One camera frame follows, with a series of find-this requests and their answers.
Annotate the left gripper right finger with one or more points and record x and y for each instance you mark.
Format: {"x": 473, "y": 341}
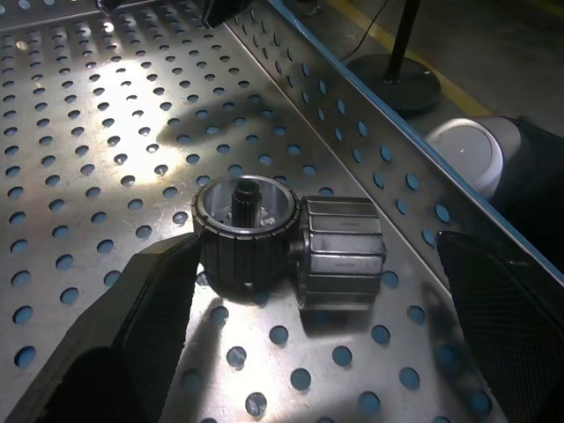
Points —
{"x": 506, "y": 330}

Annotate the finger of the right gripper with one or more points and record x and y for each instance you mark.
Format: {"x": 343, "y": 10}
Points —
{"x": 110, "y": 3}
{"x": 218, "y": 11}

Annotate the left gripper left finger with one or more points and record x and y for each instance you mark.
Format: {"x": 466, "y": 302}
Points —
{"x": 145, "y": 317}

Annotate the perforated steel tray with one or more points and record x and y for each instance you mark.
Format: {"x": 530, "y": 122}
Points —
{"x": 132, "y": 132}

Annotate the grey rounded cylinder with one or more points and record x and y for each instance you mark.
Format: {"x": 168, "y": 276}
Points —
{"x": 471, "y": 150}

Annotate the black round-base stand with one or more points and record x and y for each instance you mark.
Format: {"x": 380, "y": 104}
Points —
{"x": 410, "y": 88}

